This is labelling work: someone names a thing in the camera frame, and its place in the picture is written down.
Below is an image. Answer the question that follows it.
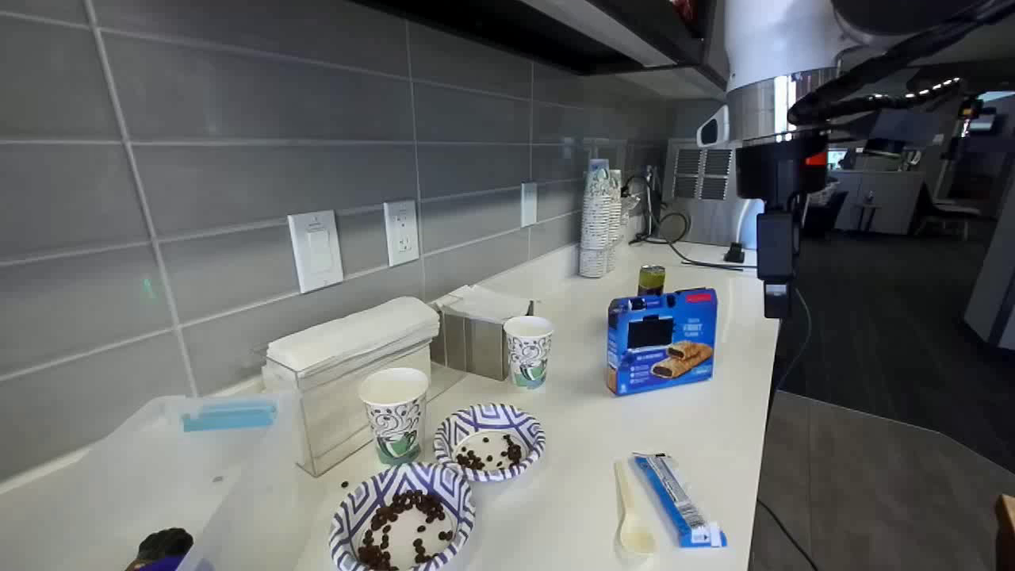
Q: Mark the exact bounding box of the near white wall outlet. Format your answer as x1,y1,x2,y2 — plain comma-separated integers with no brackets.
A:
288,210,342,291

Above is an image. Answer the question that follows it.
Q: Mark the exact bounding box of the stack of paper cups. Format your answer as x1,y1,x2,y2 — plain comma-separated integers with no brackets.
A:
581,159,621,278

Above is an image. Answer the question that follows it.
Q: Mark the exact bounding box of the blue patterned paper bowl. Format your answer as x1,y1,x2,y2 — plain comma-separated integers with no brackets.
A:
325,462,474,571
434,404,544,482

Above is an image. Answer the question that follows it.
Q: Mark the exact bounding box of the steel napkin dispenser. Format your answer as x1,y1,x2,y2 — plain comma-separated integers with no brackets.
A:
262,300,440,475

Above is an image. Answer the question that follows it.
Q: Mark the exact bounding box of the far white wall outlet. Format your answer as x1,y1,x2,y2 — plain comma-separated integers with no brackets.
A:
384,199,417,267

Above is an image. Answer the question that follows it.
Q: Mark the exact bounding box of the blue snack box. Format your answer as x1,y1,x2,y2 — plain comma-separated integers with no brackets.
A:
606,290,716,397

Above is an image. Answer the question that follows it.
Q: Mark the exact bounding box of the clear plastic storage bin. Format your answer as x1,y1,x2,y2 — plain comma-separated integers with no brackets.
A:
0,395,302,571

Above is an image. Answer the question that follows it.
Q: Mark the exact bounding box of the white wall outlet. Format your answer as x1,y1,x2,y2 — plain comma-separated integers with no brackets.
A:
384,199,417,267
288,210,342,291
519,185,539,229

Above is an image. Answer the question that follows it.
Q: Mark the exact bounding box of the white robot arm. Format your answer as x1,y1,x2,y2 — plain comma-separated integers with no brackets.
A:
726,0,1015,316

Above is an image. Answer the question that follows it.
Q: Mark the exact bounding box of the patterned paper cup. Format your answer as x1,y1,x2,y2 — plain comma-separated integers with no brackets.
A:
358,368,428,468
505,316,556,390

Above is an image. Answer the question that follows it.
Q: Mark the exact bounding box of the yellow tin can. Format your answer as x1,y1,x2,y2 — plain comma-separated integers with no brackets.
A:
637,267,666,296

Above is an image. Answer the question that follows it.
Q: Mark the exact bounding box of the far patterned paper cup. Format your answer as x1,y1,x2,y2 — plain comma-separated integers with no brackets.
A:
505,316,556,390

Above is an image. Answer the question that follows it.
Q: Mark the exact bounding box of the blue wrapped snack bar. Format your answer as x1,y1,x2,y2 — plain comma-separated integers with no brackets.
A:
630,455,726,548

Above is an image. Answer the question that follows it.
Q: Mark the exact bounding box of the near patterned paper cup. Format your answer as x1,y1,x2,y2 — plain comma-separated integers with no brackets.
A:
358,368,428,468

